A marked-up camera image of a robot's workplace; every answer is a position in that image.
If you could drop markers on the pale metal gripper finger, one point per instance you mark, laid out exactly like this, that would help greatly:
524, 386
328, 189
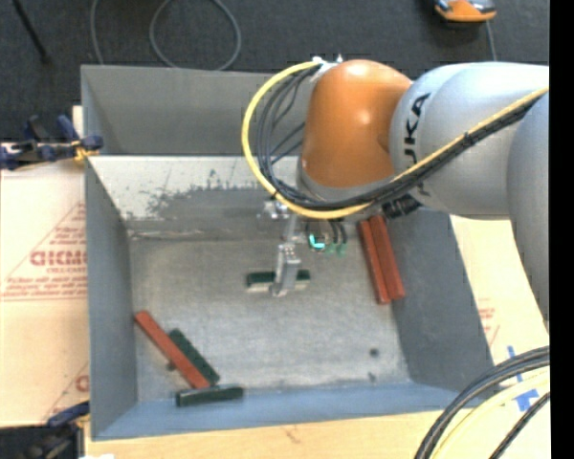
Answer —
280, 275
293, 273

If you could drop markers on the grey metal bin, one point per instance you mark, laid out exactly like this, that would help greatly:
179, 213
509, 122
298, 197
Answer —
249, 323

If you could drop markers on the dark green flat block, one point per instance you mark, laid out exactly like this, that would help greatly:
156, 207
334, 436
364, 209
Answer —
260, 277
209, 395
196, 357

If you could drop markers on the red-brown flat block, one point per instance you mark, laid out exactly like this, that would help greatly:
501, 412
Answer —
169, 347
374, 266
390, 261

